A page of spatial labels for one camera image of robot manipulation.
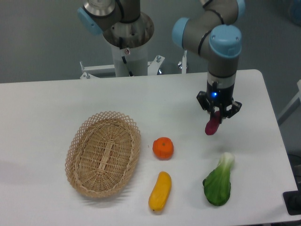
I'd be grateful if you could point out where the orange tangerine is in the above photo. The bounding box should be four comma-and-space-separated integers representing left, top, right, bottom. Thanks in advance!
152, 137, 174, 160

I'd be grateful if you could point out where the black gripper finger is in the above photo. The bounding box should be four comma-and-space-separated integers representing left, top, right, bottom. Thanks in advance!
219, 101, 242, 124
200, 101, 215, 118

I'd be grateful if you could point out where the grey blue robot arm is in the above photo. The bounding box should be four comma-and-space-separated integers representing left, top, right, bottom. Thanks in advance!
77, 0, 245, 122

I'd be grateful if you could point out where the woven wicker basket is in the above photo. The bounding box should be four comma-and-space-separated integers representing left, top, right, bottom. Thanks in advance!
65, 111, 141, 198

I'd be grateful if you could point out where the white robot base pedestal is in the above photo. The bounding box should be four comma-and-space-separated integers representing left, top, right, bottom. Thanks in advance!
111, 44, 148, 77

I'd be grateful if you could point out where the black cable on pedestal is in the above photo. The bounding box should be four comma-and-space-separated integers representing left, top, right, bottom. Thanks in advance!
119, 37, 135, 77

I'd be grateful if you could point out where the white metal mounting frame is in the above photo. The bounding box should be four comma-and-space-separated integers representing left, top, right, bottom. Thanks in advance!
79, 49, 189, 80

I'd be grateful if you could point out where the black device at table edge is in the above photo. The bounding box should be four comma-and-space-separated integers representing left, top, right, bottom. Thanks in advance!
283, 191, 301, 216

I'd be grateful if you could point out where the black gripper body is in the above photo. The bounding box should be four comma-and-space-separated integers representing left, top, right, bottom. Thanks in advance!
197, 82, 234, 108

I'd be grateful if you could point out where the green bok choy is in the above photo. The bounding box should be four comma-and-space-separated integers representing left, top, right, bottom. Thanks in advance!
202, 152, 235, 206

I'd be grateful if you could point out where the purple sweet potato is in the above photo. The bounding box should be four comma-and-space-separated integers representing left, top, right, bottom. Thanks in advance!
205, 111, 221, 136

